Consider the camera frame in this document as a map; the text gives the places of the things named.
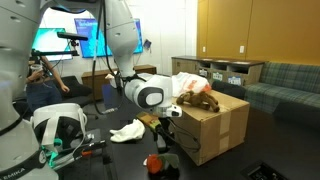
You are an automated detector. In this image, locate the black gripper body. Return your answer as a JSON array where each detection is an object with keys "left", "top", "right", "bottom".
[{"left": 153, "top": 116, "right": 173, "bottom": 136}]

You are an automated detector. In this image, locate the red plush tomato toy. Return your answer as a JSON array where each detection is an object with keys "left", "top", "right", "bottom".
[{"left": 143, "top": 152, "right": 181, "bottom": 176}]

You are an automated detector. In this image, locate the brown plush animal toy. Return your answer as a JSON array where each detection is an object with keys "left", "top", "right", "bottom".
[{"left": 175, "top": 90, "right": 221, "bottom": 113}]

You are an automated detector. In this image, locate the cardboard box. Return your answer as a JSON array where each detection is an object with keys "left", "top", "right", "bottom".
[{"left": 168, "top": 89, "right": 251, "bottom": 167}]

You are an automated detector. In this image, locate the white cloth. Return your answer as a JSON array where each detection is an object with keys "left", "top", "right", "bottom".
[{"left": 109, "top": 118, "right": 146, "bottom": 144}]

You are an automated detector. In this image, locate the white plastic bag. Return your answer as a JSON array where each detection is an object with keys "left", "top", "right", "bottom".
[{"left": 171, "top": 71, "right": 213, "bottom": 98}]

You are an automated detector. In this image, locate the wooden shelf cabinet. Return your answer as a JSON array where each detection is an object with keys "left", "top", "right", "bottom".
[{"left": 171, "top": 55, "right": 266, "bottom": 87}]

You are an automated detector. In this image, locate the black office chair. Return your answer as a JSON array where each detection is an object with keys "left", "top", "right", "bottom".
[{"left": 211, "top": 79, "right": 247, "bottom": 100}]

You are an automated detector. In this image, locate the low wooden sideboard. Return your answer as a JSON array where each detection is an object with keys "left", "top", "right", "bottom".
[{"left": 81, "top": 64, "right": 158, "bottom": 102}]

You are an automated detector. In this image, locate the black lounge chair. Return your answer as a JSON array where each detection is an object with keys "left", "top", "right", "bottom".
[{"left": 54, "top": 75, "right": 99, "bottom": 120}]

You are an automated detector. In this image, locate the black recessed power outlet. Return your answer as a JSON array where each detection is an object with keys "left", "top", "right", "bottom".
[{"left": 240, "top": 160, "right": 291, "bottom": 180}]

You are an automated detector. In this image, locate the white VR headset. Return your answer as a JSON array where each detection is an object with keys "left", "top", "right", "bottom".
[{"left": 31, "top": 102, "right": 88, "bottom": 155}]

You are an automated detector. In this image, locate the teal green plastic part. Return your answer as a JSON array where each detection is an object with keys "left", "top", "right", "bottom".
[{"left": 41, "top": 138, "right": 65, "bottom": 168}]

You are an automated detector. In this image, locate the person in dark top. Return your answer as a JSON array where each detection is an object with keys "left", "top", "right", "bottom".
[{"left": 25, "top": 54, "right": 71, "bottom": 113}]

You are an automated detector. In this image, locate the green plaid couch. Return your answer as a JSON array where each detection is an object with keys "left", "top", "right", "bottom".
[{"left": 244, "top": 61, "right": 320, "bottom": 115}]

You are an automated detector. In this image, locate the teal monitor screen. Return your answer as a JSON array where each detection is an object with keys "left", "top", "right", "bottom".
[{"left": 32, "top": 28, "right": 74, "bottom": 62}]

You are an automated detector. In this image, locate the yellow wrist camera mount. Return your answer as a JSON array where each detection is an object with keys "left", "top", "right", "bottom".
[{"left": 136, "top": 111, "right": 163, "bottom": 133}]

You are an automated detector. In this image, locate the orange handled black clamp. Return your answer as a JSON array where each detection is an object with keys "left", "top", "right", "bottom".
[{"left": 53, "top": 139, "right": 108, "bottom": 168}]

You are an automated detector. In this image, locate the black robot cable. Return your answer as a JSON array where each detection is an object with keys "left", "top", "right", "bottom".
[{"left": 91, "top": 0, "right": 148, "bottom": 116}]

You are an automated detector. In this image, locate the black camera on stand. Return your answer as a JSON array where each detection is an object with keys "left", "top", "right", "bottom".
[{"left": 31, "top": 31, "right": 89, "bottom": 58}]

